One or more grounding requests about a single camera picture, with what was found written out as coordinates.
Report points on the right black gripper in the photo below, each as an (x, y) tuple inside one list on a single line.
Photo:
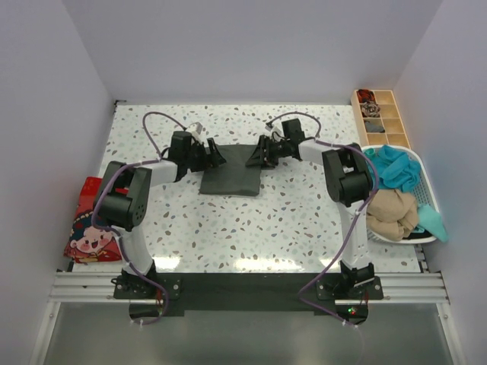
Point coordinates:
[(260, 158)]

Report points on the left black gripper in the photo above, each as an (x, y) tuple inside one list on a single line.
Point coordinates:
[(217, 160)]

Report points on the dark grey t shirt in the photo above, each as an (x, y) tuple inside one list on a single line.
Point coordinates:
[(232, 178)]

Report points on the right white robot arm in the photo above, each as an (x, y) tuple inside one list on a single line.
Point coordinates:
[(349, 184)]

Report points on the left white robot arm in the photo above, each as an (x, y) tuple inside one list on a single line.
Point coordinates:
[(121, 203)]

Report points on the grey rolled socks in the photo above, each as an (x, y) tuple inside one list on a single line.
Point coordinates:
[(373, 126)]

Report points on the patterned rolled socks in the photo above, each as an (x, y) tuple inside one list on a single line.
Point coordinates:
[(370, 110)]

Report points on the red black rolled socks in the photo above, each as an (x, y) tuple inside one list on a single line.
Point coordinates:
[(366, 96)]

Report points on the teal t shirt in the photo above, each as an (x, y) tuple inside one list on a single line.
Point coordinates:
[(403, 171)]

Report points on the wooden compartment organizer box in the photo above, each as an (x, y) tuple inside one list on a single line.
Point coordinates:
[(390, 119)]

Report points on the beige t shirt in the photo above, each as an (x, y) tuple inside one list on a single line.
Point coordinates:
[(392, 214)]

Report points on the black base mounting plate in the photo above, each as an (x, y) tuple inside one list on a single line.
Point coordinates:
[(175, 294)]

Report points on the white perforated laundry basket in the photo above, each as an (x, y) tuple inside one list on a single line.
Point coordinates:
[(422, 197)]

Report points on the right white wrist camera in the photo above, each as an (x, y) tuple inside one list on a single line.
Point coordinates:
[(275, 133)]

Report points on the aluminium rail frame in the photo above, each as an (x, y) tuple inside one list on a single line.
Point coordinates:
[(70, 287)]

